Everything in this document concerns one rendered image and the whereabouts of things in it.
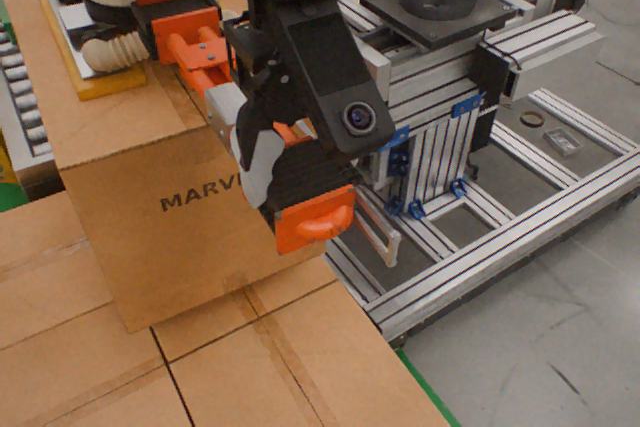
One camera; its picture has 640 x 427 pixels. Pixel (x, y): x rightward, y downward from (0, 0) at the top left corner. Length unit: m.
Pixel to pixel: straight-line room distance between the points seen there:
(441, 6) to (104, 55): 0.62
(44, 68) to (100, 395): 0.60
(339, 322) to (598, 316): 1.08
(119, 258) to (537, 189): 1.50
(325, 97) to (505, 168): 1.76
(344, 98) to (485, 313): 1.61
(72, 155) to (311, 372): 0.61
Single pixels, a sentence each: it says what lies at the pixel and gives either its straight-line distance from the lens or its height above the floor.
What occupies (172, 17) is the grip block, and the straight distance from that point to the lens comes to 0.73.
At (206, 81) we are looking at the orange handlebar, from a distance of 0.63.
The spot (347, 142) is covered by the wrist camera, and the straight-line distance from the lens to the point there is 0.35.
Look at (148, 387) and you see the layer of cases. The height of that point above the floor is 0.54.
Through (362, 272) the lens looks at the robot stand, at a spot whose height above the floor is 0.23.
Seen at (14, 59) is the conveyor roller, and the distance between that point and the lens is 2.19.
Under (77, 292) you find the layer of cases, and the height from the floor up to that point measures 0.54.
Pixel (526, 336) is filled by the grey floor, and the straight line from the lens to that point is 1.92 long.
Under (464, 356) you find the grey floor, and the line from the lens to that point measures 1.83.
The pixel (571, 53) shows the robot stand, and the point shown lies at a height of 0.94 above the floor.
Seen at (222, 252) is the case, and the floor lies 0.80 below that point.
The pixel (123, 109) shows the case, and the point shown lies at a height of 1.07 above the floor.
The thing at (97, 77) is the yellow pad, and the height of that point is 1.09.
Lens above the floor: 1.56
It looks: 44 degrees down
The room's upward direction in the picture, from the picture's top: straight up
